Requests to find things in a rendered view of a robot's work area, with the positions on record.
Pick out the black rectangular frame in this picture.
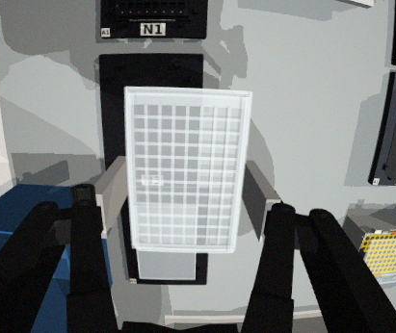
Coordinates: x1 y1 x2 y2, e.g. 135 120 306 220
120 195 208 285

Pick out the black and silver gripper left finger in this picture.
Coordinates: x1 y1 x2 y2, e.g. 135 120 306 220
0 156 128 333

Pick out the grey rectangular mat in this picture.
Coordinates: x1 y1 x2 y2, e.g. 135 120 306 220
0 0 396 330

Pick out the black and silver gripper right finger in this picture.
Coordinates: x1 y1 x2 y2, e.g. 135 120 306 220
241 160 396 333

